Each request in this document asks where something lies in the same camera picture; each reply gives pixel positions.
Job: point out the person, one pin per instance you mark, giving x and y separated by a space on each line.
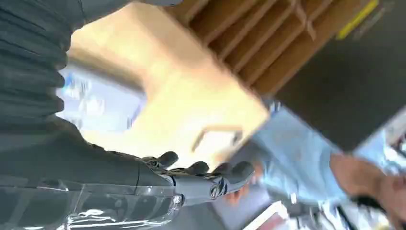
295 155

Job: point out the flat grey device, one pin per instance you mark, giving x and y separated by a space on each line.
98 101

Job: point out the grey laptop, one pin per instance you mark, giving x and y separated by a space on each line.
342 82

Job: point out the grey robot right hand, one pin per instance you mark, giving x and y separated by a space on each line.
95 177

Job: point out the wooden card box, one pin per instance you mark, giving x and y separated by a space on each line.
253 41

